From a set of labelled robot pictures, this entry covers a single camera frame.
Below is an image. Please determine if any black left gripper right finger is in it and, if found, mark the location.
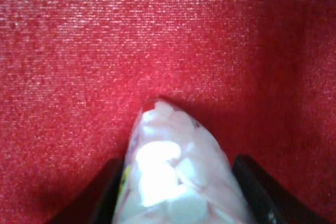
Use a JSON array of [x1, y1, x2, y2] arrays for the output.
[[232, 154, 330, 223]]

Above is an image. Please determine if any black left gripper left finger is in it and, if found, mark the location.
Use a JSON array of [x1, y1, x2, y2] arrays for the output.
[[47, 158, 124, 224]]

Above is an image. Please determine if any clear bottle of white pills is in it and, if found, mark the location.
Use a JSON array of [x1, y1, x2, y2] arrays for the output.
[[111, 98, 256, 223]]

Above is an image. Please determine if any red tablecloth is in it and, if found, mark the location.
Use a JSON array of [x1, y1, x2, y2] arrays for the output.
[[1, 0, 335, 223]]

